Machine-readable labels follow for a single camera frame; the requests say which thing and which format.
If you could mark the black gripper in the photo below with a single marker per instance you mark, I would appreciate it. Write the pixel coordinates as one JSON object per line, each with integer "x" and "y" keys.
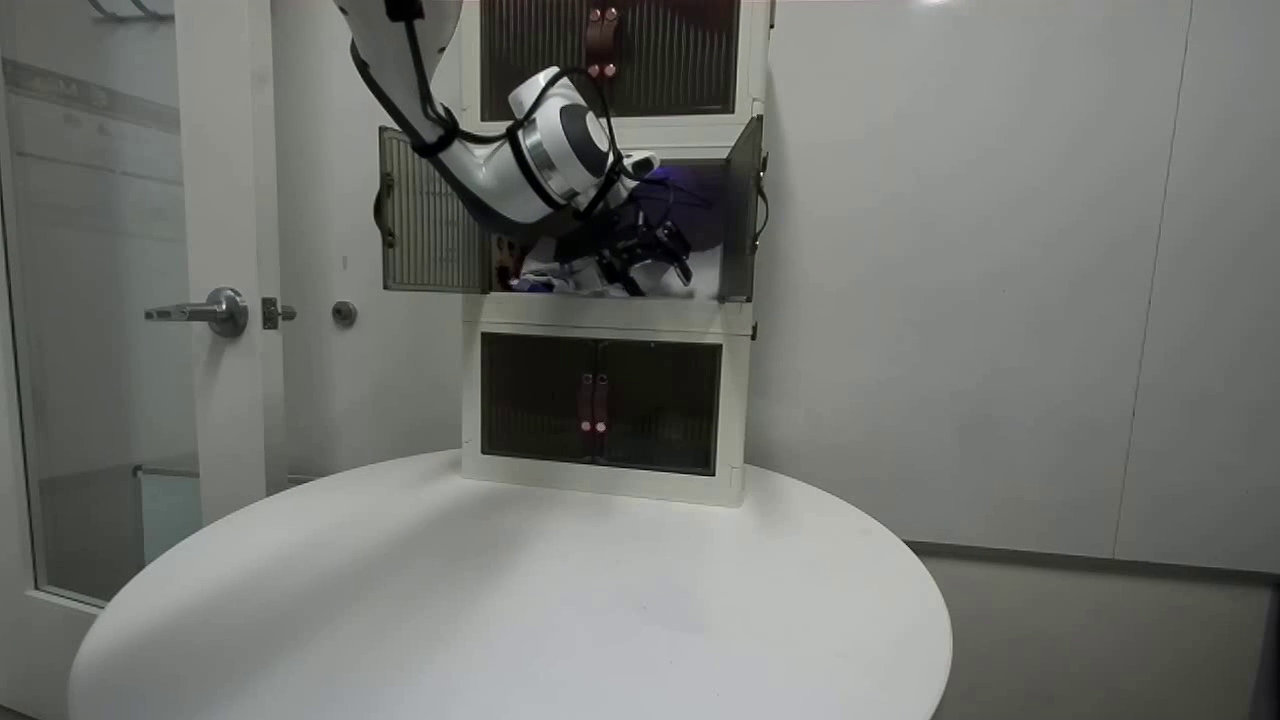
{"x": 628, "y": 216}

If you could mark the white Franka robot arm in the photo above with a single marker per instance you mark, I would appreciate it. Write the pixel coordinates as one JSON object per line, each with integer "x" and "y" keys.
{"x": 514, "y": 165}

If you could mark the white three-shelf cabinet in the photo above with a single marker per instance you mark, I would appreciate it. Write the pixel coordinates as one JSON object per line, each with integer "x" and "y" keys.
{"x": 607, "y": 319}

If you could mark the blue and white cloth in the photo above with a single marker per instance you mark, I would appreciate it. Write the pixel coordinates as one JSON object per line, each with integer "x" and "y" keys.
{"x": 549, "y": 277}

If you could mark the narrow mesh cabinet door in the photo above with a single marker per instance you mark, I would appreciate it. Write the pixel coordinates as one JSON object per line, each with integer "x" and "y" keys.
{"x": 741, "y": 213}

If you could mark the small brown object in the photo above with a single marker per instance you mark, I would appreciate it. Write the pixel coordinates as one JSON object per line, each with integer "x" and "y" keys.
{"x": 505, "y": 266}

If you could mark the wide mesh cabinet door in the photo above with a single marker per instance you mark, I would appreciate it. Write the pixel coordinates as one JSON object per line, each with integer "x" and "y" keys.
{"x": 422, "y": 244}

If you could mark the round silver door lock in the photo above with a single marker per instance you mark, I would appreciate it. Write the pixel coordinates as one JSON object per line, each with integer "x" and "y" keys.
{"x": 344, "y": 314}

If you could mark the silver door latch plate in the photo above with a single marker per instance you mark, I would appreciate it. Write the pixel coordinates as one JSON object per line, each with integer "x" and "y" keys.
{"x": 279, "y": 314}

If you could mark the white door with glass pane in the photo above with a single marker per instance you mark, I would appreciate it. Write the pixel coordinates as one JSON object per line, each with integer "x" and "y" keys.
{"x": 235, "y": 426}

